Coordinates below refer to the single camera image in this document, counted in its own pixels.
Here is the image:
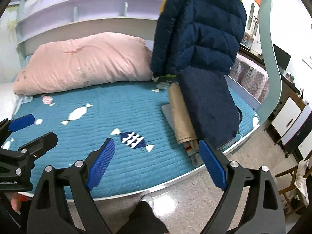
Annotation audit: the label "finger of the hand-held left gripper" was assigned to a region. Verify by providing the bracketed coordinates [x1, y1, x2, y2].
[0, 114, 35, 139]
[18, 132, 58, 159]

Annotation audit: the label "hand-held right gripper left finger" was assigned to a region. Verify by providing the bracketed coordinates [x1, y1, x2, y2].
[26, 138, 116, 234]

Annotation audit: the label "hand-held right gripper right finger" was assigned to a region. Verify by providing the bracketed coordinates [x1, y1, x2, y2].
[199, 139, 286, 234]

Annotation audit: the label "dark blue jeans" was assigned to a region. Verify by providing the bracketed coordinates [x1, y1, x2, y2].
[177, 67, 242, 149]

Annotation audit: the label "person's left hand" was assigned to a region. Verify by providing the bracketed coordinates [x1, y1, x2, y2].
[10, 192, 22, 212]

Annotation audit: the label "teal quilted blanket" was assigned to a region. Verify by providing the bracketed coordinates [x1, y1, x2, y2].
[0, 79, 260, 201]

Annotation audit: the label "person's white shoe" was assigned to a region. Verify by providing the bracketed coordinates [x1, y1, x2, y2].
[140, 195, 154, 210]

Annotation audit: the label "folded beige pants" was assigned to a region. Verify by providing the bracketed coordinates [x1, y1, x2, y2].
[168, 84, 199, 145]

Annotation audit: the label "folded grey garment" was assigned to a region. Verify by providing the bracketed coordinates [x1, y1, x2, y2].
[161, 104, 206, 167]

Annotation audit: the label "person's leg in black pants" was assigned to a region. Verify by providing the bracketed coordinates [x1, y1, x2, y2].
[117, 201, 170, 234]

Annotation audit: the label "wooden chair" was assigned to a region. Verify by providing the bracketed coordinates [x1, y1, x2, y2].
[275, 156, 312, 215]

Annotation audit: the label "pink pillow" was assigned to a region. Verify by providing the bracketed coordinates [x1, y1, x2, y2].
[13, 32, 154, 95]

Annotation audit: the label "white cabinet door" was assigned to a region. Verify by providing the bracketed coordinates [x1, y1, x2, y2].
[270, 96, 305, 139]

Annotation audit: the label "white and brown cabinet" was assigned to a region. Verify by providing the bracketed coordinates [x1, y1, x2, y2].
[280, 107, 312, 154]

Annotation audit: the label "white cloth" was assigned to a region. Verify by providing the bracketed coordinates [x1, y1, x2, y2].
[294, 158, 312, 200]

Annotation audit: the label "pink checked bed cushion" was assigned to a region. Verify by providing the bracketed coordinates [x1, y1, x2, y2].
[229, 55, 270, 103]

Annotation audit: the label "dark wooden desk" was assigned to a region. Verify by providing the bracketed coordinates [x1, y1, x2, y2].
[238, 46, 308, 113]

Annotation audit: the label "black monitor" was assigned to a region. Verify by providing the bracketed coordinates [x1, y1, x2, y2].
[273, 44, 292, 70]

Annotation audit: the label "navy and yellow puffer jacket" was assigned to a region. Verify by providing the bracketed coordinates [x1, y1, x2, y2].
[150, 0, 247, 78]

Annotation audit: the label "lavender bed headboard shelf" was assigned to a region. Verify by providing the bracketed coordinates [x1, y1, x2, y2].
[15, 0, 171, 61]

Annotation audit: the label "white glass cabinet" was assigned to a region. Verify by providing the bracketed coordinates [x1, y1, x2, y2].
[244, 0, 262, 54]

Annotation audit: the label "light teal bed post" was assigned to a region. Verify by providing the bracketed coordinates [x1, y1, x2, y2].
[258, 0, 283, 131]

